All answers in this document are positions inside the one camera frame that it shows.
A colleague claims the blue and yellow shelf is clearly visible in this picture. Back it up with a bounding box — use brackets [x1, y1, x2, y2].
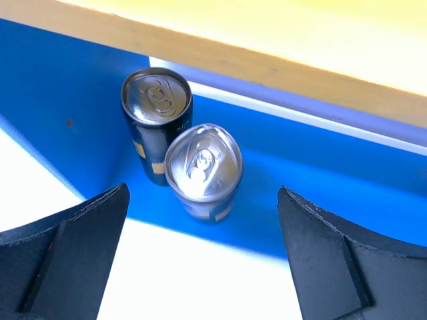
[1, 1, 426, 257]

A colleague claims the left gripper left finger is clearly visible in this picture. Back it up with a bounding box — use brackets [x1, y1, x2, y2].
[1, 183, 130, 319]

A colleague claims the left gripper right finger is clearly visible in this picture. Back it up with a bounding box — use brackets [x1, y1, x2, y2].
[277, 187, 426, 319]

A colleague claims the black yellow can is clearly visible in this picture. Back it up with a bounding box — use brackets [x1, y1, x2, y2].
[164, 123, 243, 223]
[121, 67, 193, 186]

